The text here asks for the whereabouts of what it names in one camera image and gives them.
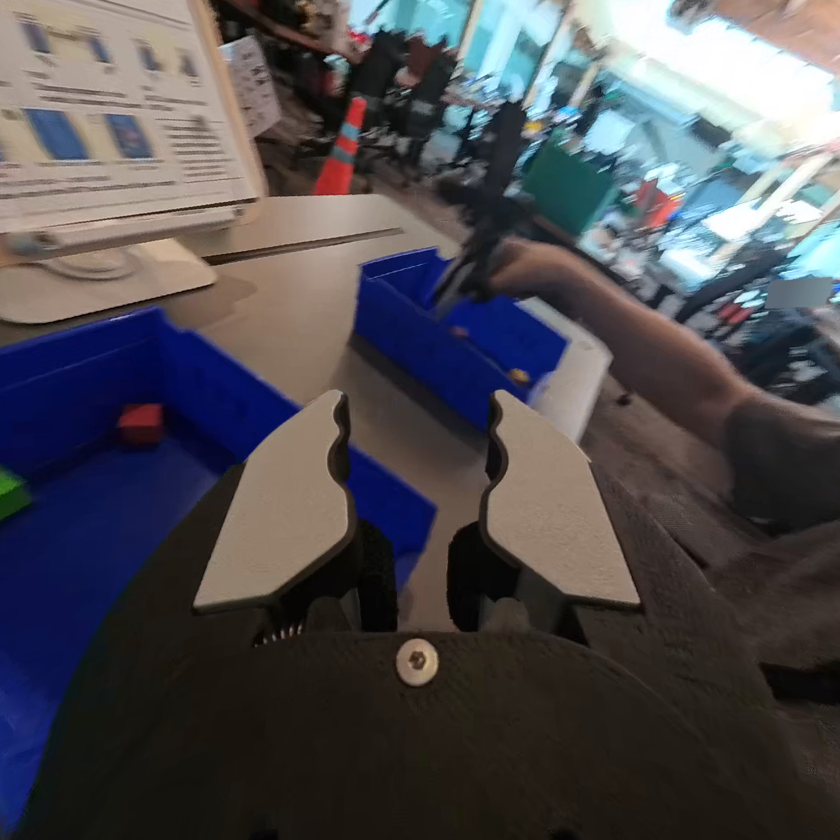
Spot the white stand base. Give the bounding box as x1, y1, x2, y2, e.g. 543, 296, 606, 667
0, 236, 219, 326

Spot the instruction sheet on wooden board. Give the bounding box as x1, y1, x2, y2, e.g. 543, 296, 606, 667
0, 0, 269, 238

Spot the person's right hand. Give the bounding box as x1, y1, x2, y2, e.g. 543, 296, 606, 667
489, 238, 595, 309

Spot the person's right forearm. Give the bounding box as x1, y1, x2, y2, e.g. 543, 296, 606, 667
581, 266, 765, 457

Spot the grey desk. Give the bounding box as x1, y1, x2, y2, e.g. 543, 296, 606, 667
0, 193, 614, 631

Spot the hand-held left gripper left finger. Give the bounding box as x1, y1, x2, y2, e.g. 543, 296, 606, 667
192, 390, 358, 616

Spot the blue plastic bin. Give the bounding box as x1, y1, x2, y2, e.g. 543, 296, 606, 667
0, 305, 438, 834
353, 246, 571, 434

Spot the orange traffic cone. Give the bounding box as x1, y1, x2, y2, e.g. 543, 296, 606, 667
314, 97, 367, 196

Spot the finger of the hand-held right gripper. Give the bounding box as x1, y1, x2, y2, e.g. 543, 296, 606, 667
430, 244, 506, 322

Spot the printed instruction sheet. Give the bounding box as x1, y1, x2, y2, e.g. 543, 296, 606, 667
0, 0, 259, 221

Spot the green board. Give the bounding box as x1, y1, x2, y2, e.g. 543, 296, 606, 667
524, 141, 621, 237

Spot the green cube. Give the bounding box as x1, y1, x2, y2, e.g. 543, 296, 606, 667
0, 467, 32, 522

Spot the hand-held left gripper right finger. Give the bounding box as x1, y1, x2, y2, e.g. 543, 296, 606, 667
479, 390, 642, 611

